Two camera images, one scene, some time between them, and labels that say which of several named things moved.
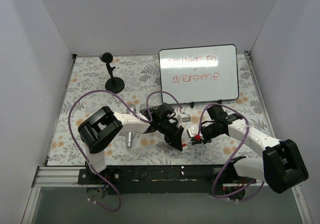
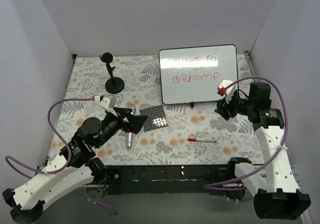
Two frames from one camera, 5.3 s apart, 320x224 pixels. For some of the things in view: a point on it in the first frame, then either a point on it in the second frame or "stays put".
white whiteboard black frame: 199,74 stays put
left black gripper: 172,136 → 126,121
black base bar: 204,179 stays put
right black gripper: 202,134 → 227,107
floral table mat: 129,84 stays put
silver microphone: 129,135 stays put
